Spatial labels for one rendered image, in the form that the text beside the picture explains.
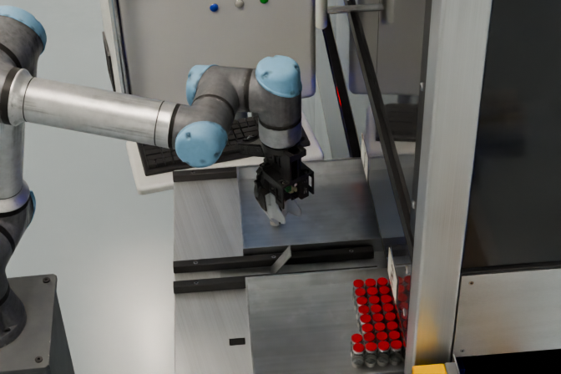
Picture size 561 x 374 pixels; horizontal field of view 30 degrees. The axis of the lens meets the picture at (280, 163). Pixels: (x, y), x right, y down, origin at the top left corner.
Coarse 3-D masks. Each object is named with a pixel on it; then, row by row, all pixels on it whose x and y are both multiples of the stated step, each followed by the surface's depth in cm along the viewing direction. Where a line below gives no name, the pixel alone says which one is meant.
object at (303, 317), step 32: (256, 288) 203; (288, 288) 203; (320, 288) 203; (352, 288) 203; (256, 320) 197; (288, 320) 197; (320, 320) 196; (352, 320) 196; (256, 352) 191; (288, 352) 190; (320, 352) 190
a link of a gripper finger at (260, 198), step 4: (260, 176) 191; (256, 180) 190; (256, 184) 190; (260, 184) 190; (256, 188) 190; (260, 188) 190; (264, 188) 191; (256, 192) 191; (260, 192) 191; (264, 192) 191; (268, 192) 192; (256, 196) 191; (260, 196) 191; (264, 196) 192; (260, 200) 192; (264, 200) 192; (260, 204) 194; (264, 204) 193; (264, 208) 194
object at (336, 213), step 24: (240, 168) 228; (312, 168) 229; (336, 168) 230; (360, 168) 230; (240, 192) 226; (336, 192) 225; (360, 192) 225; (240, 216) 215; (264, 216) 220; (288, 216) 220; (312, 216) 219; (336, 216) 219; (360, 216) 219; (264, 240) 214; (288, 240) 214; (312, 240) 214; (336, 240) 209; (360, 240) 209
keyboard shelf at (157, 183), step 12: (312, 132) 256; (132, 144) 253; (312, 144) 251; (132, 156) 249; (312, 156) 248; (132, 168) 247; (192, 168) 245; (144, 180) 242; (156, 180) 242; (168, 180) 242; (144, 192) 241; (156, 192) 242
